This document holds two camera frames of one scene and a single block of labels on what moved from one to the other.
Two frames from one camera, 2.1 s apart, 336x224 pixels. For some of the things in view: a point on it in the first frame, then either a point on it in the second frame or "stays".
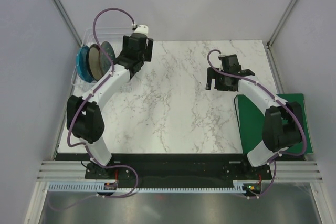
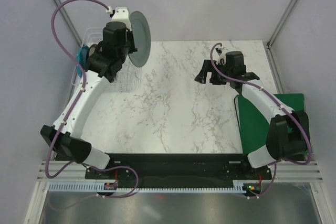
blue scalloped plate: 82,65 stays
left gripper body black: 148,49 to 130,42
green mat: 250,118 stays
